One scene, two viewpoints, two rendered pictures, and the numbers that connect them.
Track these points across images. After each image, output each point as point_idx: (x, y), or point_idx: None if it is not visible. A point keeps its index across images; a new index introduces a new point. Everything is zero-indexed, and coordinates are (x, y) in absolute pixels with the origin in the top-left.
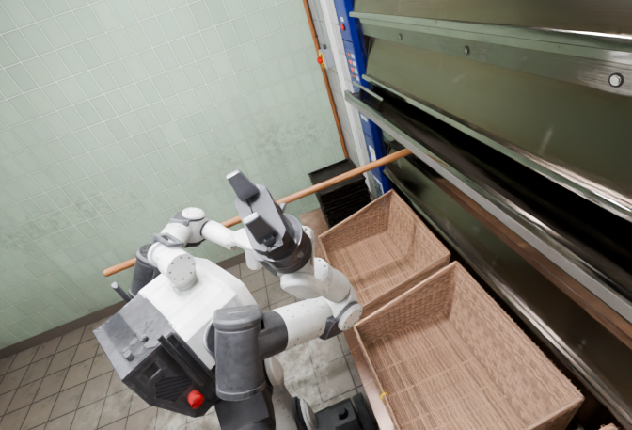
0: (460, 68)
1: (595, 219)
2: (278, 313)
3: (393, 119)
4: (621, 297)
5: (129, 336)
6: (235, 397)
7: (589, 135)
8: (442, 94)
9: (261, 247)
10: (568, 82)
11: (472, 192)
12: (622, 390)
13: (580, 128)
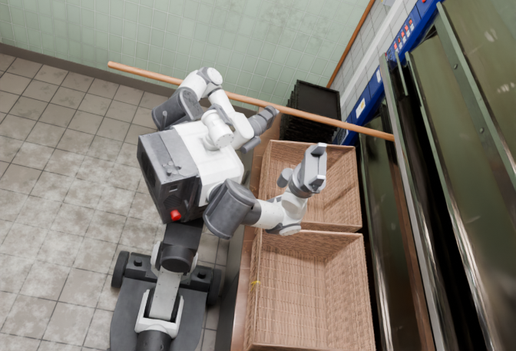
0: (470, 131)
1: (458, 274)
2: (260, 204)
3: (402, 117)
4: (436, 312)
5: (167, 157)
6: (219, 234)
7: (491, 235)
8: (447, 134)
9: (309, 187)
10: (505, 204)
11: (413, 214)
12: None
13: (491, 229)
